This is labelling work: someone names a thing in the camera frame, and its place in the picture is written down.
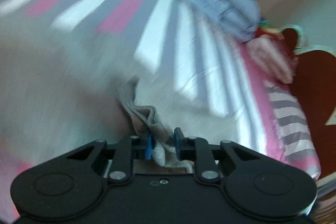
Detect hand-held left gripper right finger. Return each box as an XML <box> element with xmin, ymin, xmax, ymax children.
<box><xmin>175</xmin><ymin>128</ymin><xmax>259</xmax><ymax>186</ymax></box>

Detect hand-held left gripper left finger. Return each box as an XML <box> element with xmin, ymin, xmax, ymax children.
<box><xmin>67</xmin><ymin>134</ymin><xmax>153</xmax><ymax>185</ymax></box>

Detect grey pants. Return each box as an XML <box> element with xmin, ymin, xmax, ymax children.
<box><xmin>0</xmin><ymin>38</ymin><xmax>195</xmax><ymax>174</ymax></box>

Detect striped bed sheet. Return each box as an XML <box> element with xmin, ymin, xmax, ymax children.
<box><xmin>0</xmin><ymin>0</ymin><xmax>321</xmax><ymax>214</ymax></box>

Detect striped pillow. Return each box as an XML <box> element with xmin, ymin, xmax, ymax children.
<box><xmin>265</xmin><ymin>82</ymin><xmax>321</xmax><ymax>180</ymax></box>

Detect folded pink blanket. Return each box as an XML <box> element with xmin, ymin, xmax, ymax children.
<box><xmin>247</xmin><ymin>38</ymin><xmax>294</xmax><ymax>84</ymax></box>

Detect colourful patterned cloth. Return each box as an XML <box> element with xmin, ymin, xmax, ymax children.
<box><xmin>253</xmin><ymin>19</ymin><xmax>284</xmax><ymax>41</ymax></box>

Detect red wooden headboard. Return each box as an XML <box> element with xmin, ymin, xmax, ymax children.
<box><xmin>282</xmin><ymin>27</ymin><xmax>336</xmax><ymax>180</ymax></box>

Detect folded light blue quilt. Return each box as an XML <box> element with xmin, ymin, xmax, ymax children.
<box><xmin>176</xmin><ymin>0</ymin><xmax>260</xmax><ymax>42</ymax></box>

